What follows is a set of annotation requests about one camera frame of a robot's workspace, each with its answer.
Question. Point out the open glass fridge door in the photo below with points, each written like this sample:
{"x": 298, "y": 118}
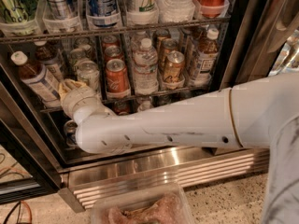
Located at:
{"x": 255, "y": 35}

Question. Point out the silver 7up can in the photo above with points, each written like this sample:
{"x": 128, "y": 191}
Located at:
{"x": 88, "y": 73}
{"x": 77, "y": 54}

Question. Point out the red coca-cola can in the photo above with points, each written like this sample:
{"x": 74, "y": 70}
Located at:
{"x": 113, "y": 52}
{"x": 117, "y": 77}

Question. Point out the brown tea bottle left rear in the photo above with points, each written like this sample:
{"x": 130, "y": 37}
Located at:
{"x": 50, "y": 56}

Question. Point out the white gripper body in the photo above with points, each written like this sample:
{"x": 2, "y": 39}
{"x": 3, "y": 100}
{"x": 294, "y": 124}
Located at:
{"x": 76, "y": 96}

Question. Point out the water bottle bottom shelf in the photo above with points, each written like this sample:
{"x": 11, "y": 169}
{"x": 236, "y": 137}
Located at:
{"x": 146, "y": 105}

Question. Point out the blue pepsi can bottom shelf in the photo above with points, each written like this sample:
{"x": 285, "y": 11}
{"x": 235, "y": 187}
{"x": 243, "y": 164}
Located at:
{"x": 70, "y": 128}

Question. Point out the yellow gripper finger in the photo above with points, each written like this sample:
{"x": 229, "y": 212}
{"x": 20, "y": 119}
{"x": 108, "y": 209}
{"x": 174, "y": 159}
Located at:
{"x": 62, "y": 90}
{"x": 73, "y": 84}

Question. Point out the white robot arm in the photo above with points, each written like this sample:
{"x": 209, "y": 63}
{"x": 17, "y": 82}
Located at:
{"x": 263, "y": 113}

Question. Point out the clear plastic food container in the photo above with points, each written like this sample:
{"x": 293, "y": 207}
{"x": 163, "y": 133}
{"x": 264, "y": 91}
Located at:
{"x": 165, "y": 204}

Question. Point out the gold can shelf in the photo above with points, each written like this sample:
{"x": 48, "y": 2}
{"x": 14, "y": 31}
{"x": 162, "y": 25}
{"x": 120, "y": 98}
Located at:
{"x": 173, "y": 66}
{"x": 167, "y": 45}

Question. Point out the clear water bottle middle shelf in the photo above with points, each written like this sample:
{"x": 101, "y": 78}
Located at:
{"x": 146, "y": 67}

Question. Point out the green bottle top left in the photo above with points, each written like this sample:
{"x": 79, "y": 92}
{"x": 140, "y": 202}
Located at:
{"x": 18, "y": 12}

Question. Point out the steel fridge vent grille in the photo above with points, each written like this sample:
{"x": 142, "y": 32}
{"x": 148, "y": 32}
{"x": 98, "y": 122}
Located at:
{"x": 83, "y": 185}

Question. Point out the brown tea bottle right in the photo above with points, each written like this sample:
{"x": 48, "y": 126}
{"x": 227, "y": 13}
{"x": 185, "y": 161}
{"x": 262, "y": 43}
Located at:
{"x": 207, "y": 52}

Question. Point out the red can bottom shelf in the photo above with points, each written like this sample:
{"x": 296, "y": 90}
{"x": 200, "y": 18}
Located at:
{"x": 122, "y": 108}

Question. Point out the silver 7up can front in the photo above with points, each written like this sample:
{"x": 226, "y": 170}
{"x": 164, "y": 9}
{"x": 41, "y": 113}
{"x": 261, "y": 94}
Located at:
{"x": 88, "y": 73}

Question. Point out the red coca-cola can front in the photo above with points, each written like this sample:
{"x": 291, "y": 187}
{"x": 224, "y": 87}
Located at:
{"x": 117, "y": 77}

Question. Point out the brown tea bottle left front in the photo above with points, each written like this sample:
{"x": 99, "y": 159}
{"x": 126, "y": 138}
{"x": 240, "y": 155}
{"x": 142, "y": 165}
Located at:
{"x": 38, "y": 78}

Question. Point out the gold can front middle shelf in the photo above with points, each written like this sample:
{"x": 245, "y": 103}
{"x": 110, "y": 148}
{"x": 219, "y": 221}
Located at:
{"x": 173, "y": 66}

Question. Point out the brown tea bottle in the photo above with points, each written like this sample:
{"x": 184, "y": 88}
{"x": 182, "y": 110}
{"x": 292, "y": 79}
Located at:
{"x": 38, "y": 78}
{"x": 207, "y": 52}
{"x": 50, "y": 56}

